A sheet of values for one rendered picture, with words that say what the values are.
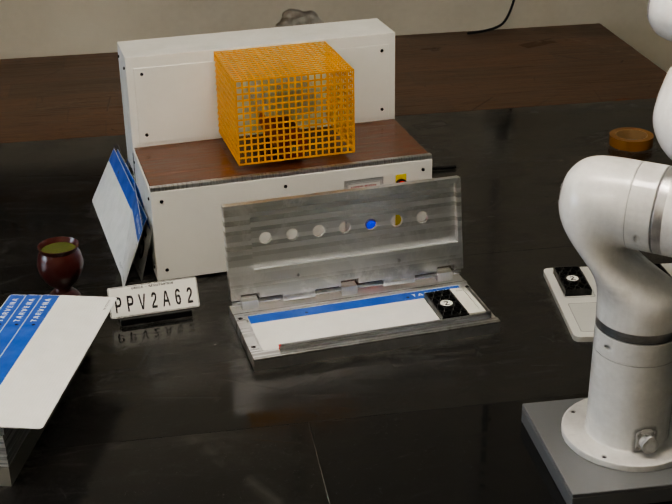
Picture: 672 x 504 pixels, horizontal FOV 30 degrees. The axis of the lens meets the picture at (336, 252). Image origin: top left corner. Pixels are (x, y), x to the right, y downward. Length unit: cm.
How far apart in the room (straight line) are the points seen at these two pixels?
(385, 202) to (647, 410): 69
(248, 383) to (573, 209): 65
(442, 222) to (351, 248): 18
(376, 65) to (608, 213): 100
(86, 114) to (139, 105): 87
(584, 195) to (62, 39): 245
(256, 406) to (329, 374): 15
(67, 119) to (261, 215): 122
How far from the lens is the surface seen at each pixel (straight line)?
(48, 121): 334
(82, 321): 208
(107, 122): 330
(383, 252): 228
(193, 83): 251
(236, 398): 203
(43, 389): 191
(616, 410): 183
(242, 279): 222
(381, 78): 261
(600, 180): 170
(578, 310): 228
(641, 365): 178
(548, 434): 189
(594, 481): 181
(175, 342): 220
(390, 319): 220
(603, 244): 173
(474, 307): 223
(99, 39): 390
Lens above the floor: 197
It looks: 25 degrees down
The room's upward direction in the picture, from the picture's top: 1 degrees counter-clockwise
